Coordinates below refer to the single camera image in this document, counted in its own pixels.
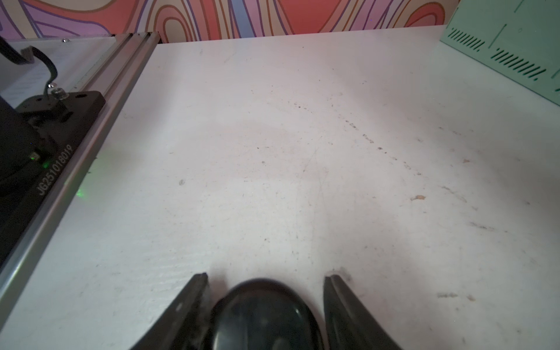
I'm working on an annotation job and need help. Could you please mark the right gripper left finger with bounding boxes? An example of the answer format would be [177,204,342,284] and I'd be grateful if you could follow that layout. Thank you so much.
[132,273,209,350]

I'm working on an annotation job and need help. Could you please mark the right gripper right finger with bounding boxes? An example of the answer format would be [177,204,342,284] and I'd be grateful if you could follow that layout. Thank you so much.
[323,274,401,350]

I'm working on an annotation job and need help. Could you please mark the black round earphone case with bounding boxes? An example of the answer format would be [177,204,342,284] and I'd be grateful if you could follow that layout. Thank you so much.
[202,279,325,349]

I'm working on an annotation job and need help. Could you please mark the green file organizer box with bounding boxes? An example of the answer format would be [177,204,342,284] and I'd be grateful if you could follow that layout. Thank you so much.
[440,0,559,104]

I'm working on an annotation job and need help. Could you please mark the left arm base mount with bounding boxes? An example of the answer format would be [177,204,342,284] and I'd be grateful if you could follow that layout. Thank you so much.
[1,91,106,262]

